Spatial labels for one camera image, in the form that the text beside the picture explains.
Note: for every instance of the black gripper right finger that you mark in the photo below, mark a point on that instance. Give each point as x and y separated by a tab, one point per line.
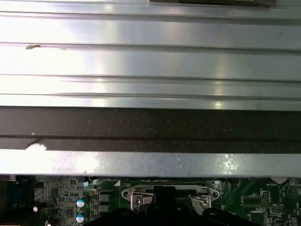
188	219

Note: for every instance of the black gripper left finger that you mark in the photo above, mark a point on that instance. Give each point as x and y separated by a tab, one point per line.
141	219

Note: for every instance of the thin metal locking lever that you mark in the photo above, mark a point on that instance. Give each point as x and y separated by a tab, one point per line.
143	192

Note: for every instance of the CPU socket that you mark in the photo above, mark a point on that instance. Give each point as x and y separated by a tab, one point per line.
143	200

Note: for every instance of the green motherboard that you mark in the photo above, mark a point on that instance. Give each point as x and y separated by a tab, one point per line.
235	193

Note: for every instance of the black PC case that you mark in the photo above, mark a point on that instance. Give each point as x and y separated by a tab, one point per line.
150	122

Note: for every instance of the small brown scrap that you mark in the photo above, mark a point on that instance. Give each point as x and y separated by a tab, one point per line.
33	46

